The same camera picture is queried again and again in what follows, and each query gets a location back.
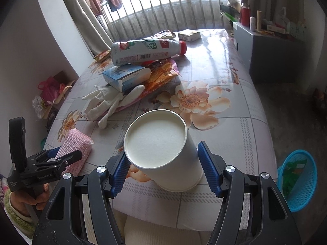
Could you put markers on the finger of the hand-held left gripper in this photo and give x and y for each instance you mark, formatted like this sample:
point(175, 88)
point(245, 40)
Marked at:
point(55, 152)
point(72, 158)

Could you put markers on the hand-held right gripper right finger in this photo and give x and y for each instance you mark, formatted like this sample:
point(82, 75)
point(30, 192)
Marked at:
point(208, 168)

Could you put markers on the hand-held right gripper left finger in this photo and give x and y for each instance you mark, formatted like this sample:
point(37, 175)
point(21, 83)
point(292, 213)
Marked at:
point(120, 173)

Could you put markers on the pink scouring sponge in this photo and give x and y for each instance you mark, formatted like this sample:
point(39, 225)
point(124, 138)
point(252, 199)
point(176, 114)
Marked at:
point(76, 143)

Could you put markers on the white paper cup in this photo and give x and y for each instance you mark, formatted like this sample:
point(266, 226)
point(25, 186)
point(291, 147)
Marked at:
point(155, 137)

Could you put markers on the white cloth glove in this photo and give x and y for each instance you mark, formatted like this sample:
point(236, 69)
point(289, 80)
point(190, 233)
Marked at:
point(98, 95)
point(117, 107)

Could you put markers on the green snack bag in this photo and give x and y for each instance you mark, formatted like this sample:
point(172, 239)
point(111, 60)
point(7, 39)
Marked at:
point(293, 176)

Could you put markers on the blue mesh wastebasket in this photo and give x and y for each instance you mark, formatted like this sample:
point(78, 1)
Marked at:
point(306, 183)

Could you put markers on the orange snack bag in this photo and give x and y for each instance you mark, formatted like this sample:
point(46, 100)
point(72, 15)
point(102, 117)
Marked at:
point(163, 72)

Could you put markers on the person's left forearm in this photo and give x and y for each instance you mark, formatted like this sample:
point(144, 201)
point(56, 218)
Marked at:
point(16, 224)

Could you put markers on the person's left hand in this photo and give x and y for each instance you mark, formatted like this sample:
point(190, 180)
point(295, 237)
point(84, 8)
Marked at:
point(23, 201)

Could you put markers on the clear plastic bag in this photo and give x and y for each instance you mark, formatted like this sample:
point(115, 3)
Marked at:
point(39, 107)

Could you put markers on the red plastic bag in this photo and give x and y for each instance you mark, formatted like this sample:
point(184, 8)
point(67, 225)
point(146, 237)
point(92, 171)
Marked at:
point(49, 88)

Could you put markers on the brown cardboard box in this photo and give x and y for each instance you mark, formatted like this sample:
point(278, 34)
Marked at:
point(63, 76)

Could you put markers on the blue white carton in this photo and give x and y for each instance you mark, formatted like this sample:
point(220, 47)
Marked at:
point(125, 75)

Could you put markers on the gold snack packet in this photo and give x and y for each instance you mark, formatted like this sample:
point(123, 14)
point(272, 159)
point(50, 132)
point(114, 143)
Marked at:
point(102, 55)

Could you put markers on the white bottle with red cap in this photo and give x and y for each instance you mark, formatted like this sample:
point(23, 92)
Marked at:
point(143, 49)

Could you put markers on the grey cabinet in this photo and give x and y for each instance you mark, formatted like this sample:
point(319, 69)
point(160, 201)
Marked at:
point(270, 56)

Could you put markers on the small white box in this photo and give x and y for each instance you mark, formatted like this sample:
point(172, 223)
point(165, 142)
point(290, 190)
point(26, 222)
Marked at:
point(189, 35)

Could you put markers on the beige curtain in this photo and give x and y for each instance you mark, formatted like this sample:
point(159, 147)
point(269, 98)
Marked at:
point(270, 0)
point(81, 12)

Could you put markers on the small white plastic bottle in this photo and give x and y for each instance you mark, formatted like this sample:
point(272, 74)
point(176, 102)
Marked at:
point(253, 23)

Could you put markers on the beige cardboard tube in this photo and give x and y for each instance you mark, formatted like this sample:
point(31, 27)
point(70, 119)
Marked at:
point(259, 21)

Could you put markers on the white flat box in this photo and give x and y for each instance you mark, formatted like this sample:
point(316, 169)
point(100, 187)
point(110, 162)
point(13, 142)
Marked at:
point(276, 27)

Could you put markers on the black green plastic tool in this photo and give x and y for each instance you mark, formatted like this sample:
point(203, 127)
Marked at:
point(230, 12)

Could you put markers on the red thermos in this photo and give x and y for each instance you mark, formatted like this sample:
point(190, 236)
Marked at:
point(245, 15)

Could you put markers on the small plastic storage basket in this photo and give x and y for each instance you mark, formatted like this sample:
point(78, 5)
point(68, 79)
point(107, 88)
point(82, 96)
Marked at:
point(296, 30)

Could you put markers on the metal window railing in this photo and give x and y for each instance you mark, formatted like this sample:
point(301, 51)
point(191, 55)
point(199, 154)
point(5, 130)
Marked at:
point(163, 10)

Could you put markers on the white plastic bag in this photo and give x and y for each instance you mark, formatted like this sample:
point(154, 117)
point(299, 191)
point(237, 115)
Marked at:
point(283, 14)

